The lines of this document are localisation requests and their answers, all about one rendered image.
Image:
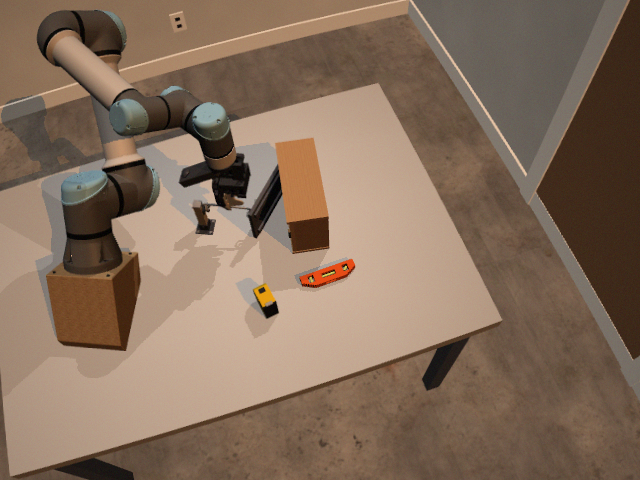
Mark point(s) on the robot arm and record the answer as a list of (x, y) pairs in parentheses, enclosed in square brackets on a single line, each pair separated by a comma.
[(92, 199)]

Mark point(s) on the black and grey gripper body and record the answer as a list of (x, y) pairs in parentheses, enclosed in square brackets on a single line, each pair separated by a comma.
[(230, 182)]

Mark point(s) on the orange spirit level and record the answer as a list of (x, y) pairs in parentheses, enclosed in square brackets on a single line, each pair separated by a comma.
[(328, 274)]

